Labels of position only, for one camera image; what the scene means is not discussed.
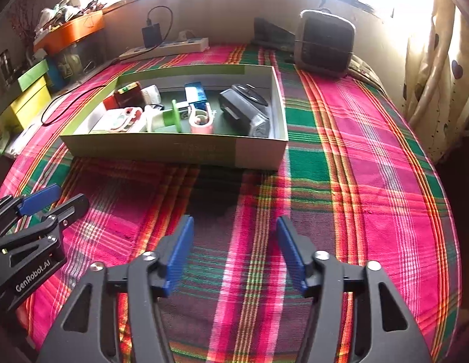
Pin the small white ribbed jar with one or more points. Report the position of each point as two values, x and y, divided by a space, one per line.
150 94

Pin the glass container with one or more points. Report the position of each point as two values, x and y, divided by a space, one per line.
68 64

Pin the pile of white clutter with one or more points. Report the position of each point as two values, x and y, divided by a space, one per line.
60 11

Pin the yellow box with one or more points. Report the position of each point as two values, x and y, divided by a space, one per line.
30 106

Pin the pink green clip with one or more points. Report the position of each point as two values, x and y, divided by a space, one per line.
130 112

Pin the dark bottle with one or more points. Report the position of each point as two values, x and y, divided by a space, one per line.
6 68

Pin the cream heart print curtain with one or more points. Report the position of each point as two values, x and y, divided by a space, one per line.
435 83

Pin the pink green plaid blanket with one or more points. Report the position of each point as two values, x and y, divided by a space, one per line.
351 158

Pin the white charger adapter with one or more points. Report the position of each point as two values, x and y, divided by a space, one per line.
102 124

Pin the green white spool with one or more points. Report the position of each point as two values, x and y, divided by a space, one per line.
174 115

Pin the pink white clip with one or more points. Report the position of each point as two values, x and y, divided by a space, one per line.
200 128

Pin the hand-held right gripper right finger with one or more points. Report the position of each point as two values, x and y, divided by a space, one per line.
291 257

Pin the red berry branches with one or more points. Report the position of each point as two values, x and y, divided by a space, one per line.
24 19

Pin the red capped bottle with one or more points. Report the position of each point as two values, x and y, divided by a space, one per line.
124 98

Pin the black silver rectangular device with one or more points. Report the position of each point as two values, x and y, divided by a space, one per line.
240 111

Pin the green cardboard box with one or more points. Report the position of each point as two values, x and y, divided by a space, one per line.
162 151

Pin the black plug-in charger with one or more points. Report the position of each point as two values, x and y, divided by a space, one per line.
151 36

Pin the black white round device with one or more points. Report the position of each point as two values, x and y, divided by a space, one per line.
246 90

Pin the grey black fan heater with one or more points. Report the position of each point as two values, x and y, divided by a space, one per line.
325 45

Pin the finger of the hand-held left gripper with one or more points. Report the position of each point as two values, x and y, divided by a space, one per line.
72 210
39 198

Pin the white power strip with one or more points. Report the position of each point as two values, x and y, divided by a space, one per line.
170 47

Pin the white paper pack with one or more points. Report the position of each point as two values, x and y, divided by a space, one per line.
15 141

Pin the blue transparent box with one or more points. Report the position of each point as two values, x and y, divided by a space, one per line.
194 92

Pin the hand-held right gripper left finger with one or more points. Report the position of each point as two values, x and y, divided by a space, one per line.
177 257

